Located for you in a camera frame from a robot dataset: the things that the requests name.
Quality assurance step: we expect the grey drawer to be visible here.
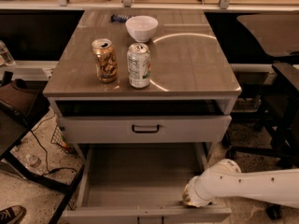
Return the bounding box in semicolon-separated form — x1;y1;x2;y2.
63;144;231;224
58;115;231;144

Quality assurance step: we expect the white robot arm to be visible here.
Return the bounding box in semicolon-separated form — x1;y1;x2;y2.
182;159;299;208

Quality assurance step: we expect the grey drawer cabinet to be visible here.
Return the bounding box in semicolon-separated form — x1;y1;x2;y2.
44;9;241;161

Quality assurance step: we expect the white green soda can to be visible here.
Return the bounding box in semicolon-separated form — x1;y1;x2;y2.
127;43;150;89

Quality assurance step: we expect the clear plastic bottle on floor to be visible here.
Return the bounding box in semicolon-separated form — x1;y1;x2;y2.
25;154;41;168

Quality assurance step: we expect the gold brown soda can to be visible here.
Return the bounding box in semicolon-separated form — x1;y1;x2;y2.
92;38;118;83

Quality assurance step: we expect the black white sneaker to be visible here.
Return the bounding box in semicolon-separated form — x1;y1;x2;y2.
0;205;26;224

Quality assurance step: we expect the white bowl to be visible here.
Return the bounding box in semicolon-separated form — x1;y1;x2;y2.
125;16;158;42

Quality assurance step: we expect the black office chair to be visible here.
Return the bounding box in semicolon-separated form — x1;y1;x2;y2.
226;13;299;219

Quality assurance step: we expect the blue snack wrapper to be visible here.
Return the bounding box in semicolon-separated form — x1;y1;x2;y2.
111;14;131;23

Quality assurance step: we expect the clear bottle at left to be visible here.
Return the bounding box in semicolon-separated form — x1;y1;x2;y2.
0;40;15;66

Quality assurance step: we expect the wire basket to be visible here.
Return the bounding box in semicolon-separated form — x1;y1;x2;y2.
50;126;75;154

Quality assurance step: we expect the black power cable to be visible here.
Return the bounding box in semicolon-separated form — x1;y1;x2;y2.
30;112;78;210

